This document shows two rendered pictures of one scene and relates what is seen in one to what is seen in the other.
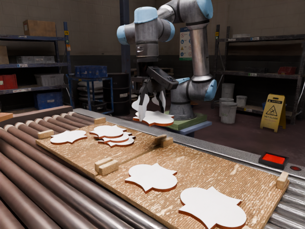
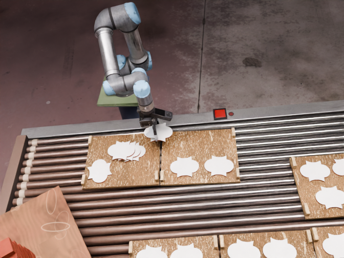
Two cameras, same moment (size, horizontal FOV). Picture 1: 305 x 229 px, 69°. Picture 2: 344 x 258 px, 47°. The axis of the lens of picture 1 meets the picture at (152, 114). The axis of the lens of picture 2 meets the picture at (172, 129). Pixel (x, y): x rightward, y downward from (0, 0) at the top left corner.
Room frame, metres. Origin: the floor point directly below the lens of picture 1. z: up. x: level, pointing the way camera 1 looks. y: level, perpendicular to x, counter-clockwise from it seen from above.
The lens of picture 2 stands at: (-0.40, 0.70, 2.67)
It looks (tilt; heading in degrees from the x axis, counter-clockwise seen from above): 50 degrees down; 325
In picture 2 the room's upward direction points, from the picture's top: 9 degrees counter-clockwise
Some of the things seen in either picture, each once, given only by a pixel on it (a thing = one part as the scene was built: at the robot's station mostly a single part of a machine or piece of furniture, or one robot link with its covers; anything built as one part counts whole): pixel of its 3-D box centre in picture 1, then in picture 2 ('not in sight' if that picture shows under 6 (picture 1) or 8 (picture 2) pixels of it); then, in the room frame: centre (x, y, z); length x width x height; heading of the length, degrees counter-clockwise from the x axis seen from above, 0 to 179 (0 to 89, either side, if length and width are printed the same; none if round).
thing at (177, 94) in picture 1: (181, 89); (120, 67); (1.32, -0.17, 1.07); 0.13 x 0.12 x 0.14; 60
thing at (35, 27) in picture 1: (40, 29); not in sight; (4.72, 2.23, 1.74); 0.50 x 0.38 x 0.32; 133
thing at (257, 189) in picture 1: (190, 180); (199, 156); (0.56, -0.11, 0.93); 0.41 x 0.35 x 0.02; 47
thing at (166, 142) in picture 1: (166, 141); not in sight; (0.79, -0.05, 0.95); 0.06 x 0.02 x 0.03; 137
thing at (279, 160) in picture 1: (273, 160); (219, 114); (0.69, -0.41, 0.92); 0.06 x 0.06 x 0.01; 50
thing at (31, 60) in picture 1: (36, 59); not in sight; (4.61, 2.34, 1.16); 0.60 x 0.40 x 0.15; 136
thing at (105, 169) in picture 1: (109, 167); (162, 176); (0.59, 0.13, 0.95); 0.06 x 0.02 x 0.03; 137
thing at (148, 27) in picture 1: (146, 27); (143, 92); (0.78, 0.02, 1.35); 0.09 x 0.08 x 0.11; 150
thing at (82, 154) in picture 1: (101, 141); (122, 159); (0.84, 0.20, 0.93); 0.41 x 0.35 x 0.02; 49
